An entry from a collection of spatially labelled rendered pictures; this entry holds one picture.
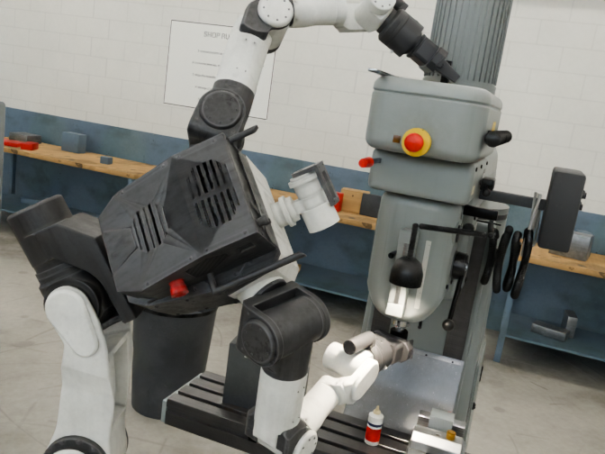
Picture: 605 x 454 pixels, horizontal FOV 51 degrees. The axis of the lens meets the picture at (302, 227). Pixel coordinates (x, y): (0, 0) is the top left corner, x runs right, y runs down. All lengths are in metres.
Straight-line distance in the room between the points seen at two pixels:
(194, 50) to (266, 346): 5.77
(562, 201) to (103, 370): 1.20
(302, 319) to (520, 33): 4.89
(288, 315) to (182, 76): 5.76
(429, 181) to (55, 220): 0.81
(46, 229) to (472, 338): 1.33
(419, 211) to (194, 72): 5.35
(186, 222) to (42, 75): 6.84
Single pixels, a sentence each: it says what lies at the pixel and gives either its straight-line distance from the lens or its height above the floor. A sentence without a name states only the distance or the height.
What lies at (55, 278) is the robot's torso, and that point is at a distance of 1.31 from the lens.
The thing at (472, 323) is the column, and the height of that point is 1.21.
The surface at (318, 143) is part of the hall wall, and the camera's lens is 6.13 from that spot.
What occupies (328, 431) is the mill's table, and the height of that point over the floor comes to 0.93.
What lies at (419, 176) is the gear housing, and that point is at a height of 1.68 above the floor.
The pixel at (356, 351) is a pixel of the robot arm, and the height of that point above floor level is 1.28.
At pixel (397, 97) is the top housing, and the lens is 1.39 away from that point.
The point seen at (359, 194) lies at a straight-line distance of 5.52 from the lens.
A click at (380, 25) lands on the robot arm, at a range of 1.56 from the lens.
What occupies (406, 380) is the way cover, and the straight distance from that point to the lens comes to 2.09.
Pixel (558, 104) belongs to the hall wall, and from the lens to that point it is 5.78.
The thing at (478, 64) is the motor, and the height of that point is 1.96.
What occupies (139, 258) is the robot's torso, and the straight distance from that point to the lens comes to 1.14.
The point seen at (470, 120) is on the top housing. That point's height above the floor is 1.82.
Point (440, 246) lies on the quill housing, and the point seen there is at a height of 1.52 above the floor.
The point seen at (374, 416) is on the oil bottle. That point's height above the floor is 1.01.
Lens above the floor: 1.83
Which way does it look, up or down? 12 degrees down
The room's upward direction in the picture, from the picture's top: 8 degrees clockwise
